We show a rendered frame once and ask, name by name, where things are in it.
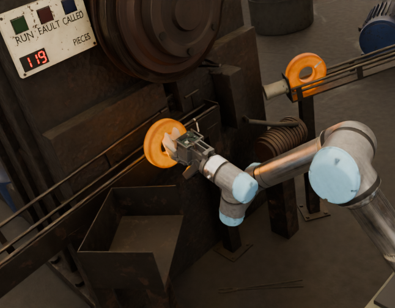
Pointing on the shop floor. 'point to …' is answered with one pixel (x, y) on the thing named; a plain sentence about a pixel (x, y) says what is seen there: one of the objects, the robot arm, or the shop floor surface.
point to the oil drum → (280, 16)
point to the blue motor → (382, 28)
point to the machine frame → (114, 134)
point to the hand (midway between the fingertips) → (164, 138)
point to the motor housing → (279, 145)
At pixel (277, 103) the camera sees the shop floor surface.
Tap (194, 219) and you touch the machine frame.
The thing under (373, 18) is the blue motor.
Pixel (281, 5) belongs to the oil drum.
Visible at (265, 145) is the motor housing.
